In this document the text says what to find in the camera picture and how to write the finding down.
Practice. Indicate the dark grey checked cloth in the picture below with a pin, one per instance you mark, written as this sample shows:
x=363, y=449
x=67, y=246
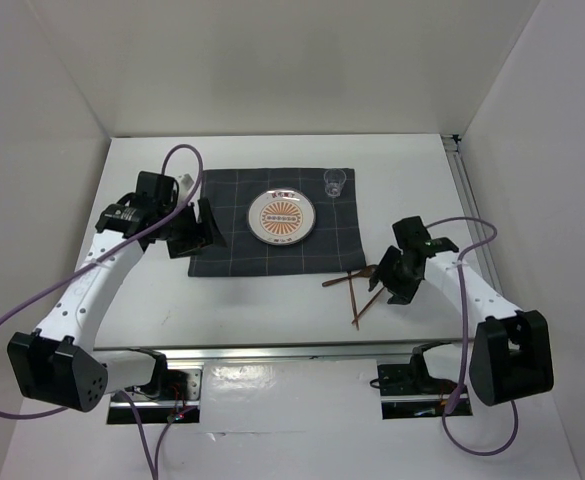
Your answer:
x=333, y=246

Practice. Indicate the aluminium front rail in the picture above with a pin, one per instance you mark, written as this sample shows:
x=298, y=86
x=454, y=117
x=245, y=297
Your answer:
x=397, y=351

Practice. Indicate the copper spoon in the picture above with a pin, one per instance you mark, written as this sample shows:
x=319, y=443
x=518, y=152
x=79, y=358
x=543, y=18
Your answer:
x=366, y=272

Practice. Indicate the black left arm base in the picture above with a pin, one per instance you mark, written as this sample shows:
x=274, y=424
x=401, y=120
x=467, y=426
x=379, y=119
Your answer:
x=177, y=398

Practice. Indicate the copper knife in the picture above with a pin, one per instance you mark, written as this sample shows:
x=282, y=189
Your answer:
x=352, y=296

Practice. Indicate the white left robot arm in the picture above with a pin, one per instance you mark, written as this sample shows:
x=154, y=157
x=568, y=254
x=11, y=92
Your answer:
x=56, y=363

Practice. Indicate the aluminium rail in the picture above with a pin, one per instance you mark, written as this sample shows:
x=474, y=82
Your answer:
x=465, y=233
x=397, y=351

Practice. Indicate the orange patterned white plate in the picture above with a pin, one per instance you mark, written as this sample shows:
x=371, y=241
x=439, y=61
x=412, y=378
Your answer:
x=281, y=217

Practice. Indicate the aluminium right side rail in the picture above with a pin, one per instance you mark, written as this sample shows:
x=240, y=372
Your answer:
x=465, y=233

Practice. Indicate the clear plastic cup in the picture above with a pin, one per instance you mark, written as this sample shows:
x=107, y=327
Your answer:
x=334, y=180

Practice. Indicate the copper fork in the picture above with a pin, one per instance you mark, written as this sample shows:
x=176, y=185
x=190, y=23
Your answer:
x=367, y=306

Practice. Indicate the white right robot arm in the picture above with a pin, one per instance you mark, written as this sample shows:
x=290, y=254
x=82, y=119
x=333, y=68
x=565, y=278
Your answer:
x=504, y=353

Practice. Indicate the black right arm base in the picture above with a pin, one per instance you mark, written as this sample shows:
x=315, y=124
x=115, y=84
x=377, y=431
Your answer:
x=408, y=393

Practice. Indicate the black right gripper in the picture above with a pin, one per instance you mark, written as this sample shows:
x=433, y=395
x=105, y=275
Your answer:
x=384, y=271

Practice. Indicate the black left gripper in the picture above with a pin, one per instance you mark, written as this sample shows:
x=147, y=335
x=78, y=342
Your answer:
x=208, y=225

